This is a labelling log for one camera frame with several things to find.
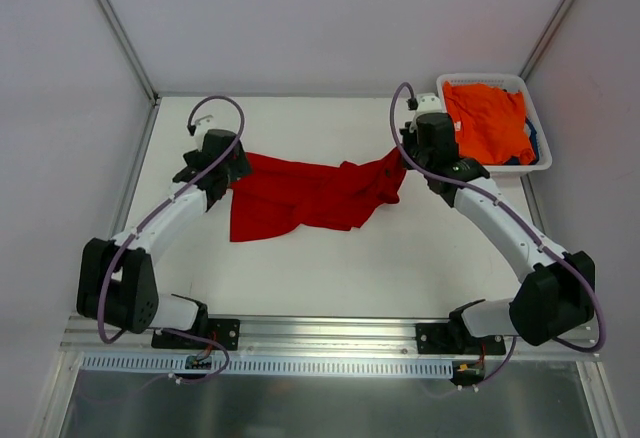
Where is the red polo shirt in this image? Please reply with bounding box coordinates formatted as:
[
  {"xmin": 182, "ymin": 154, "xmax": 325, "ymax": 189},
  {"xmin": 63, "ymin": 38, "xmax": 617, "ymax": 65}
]
[{"xmin": 230, "ymin": 149, "xmax": 406, "ymax": 243}]

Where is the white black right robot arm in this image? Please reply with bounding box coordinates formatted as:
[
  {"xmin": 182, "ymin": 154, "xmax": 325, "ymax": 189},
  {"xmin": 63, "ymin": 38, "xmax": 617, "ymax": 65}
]
[{"xmin": 400, "ymin": 112, "xmax": 598, "ymax": 354}]

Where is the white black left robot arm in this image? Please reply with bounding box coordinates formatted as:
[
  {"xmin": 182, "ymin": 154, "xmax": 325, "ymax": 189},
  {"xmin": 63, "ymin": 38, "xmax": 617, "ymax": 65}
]
[{"xmin": 76, "ymin": 129, "xmax": 251, "ymax": 348}]

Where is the orange t shirt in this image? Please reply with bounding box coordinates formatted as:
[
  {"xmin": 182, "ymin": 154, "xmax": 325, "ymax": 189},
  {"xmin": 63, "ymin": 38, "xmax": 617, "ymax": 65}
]
[{"xmin": 442, "ymin": 82, "xmax": 534, "ymax": 166}]

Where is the blue t shirt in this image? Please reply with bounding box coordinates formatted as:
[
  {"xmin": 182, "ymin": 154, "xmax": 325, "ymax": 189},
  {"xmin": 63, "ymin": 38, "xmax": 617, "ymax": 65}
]
[{"xmin": 504, "ymin": 118, "xmax": 540, "ymax": 166}]

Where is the white plastic laundry basket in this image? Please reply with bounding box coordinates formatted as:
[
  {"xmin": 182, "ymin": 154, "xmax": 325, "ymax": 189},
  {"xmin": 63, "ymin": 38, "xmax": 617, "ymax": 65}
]
[{"xmin": 436, "ymin": 73, "xmax": 552, "ymax": 176}]

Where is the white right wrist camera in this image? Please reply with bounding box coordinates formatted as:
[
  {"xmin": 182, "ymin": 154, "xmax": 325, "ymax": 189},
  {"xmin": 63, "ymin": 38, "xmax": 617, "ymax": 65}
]
[{"xmin": 405, "ymin": 93, "xmax": 445, "ymax": 132}]

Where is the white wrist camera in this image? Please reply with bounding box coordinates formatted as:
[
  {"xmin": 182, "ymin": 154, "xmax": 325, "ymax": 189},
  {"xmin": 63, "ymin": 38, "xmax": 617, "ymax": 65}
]
[
  {"xmin": 405, "ymin": 93, "xmax": 445, "ymax": 132},
  {"xmin": 194, "ymin": 115, "xmax": 215, "ymax": 138}
]

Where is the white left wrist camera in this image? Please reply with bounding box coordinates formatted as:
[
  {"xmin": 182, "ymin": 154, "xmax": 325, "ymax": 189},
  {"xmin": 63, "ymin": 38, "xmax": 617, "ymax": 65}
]
[{"xmin": 194, "ymin": 115, "xmax": 215, "ymax": 138}]

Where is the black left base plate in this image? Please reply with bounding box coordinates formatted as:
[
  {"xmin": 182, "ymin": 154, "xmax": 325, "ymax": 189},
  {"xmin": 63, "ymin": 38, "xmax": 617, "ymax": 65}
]
[{"xmin": 151, "ymin": 317, "xmax": 241, "ymax": 351}]

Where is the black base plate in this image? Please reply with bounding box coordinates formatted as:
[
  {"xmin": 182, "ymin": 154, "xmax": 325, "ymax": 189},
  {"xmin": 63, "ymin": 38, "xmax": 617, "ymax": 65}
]
[
  {"xmin": 414, "ymin": 321, "xmax": 506, "ymax": 356},
  {"xmin": 151, "ymin": 317, "xmax": 241, "ymax": 351}
]

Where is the aluminium mounting rail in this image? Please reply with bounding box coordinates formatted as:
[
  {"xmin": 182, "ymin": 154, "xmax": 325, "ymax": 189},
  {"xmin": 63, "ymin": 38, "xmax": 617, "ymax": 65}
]
[{"xmin": 59, "ymin": 313, "xmax": 601, "ymax": 357}]

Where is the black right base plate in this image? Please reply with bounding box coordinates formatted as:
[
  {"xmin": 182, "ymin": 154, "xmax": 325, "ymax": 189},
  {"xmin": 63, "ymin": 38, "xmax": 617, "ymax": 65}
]
[{"xmin": 414, "ymin": 321, "xmax": 506, "ymax": 356}]

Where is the white slotted cable duct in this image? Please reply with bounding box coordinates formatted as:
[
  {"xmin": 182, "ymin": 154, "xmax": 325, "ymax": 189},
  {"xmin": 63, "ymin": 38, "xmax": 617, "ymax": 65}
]
[{"xmin": 81, "ymin": 353, "xmax": 454, "ymax": 380}]

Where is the aluminium frame post right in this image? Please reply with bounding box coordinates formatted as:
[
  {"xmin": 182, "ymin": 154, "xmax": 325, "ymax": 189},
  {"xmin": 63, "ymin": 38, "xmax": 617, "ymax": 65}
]
[{"xmin": 519, "ymin": 0, "xmax": 578, "ymax": 81}]

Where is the aluminium frame post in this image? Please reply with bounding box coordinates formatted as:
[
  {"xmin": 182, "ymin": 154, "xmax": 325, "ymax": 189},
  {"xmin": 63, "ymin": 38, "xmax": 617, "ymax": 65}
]
[
  {"xmin": 94, "ymin": 0, "xmax": 159, "ymax": 105},
  {"xmin": 519, "ymin": 0, "xmax": 578, "ymax": 81}
]

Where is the aluminium frame post left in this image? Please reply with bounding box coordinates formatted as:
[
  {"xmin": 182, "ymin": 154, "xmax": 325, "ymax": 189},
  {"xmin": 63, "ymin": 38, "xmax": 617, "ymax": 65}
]
[{"xmin": 94, "ymin": 0, "xmax": 159, "ymax": 105}]

